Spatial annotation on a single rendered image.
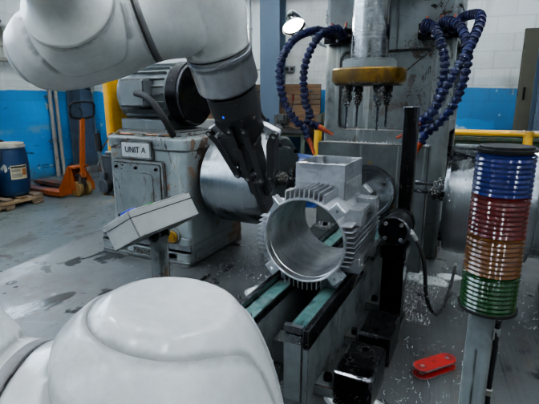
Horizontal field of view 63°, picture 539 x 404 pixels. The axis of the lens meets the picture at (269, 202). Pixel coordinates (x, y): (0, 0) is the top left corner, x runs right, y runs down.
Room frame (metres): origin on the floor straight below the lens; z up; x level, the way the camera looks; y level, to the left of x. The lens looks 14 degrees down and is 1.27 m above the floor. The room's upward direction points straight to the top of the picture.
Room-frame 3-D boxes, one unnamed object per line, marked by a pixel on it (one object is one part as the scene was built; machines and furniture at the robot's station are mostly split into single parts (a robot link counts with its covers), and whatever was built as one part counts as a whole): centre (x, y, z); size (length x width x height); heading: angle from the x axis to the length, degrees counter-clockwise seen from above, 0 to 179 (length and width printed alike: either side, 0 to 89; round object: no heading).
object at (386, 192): (1.17, -0.27, 1.01); 0.15 x 0.02 x 0.15; 64
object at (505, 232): (0.47, -0.25, 1.14); 0.06 x 0.06 x 0.04
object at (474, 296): (0.47, -0.25, 1.05); 0.06 x 0.06 x 0.04
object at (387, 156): (1.23, -0.30, 0.97); 0.30 x 0.11 x 0.34; 64
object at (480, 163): (0.47, -0.25, 1.19); 0.06 x 0.06 x 0.04
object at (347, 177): (0.88, -0.12, 1.11); 0.12 x 0.11 x 0.07; 154
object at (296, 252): (0.84, -0.10, 1.01); 0.20 x 0.19 x 0.19; 154
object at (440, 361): (0.68, -0.29, 0.81); 0.09 x 0.03 x 0.02; 114
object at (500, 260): (0.47, -0.25, 1.10); 0.06 x 0.06 x 0.04
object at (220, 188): (1.24, 0.09, 1.04); 0.37 x 0.25 x 0.25; 64
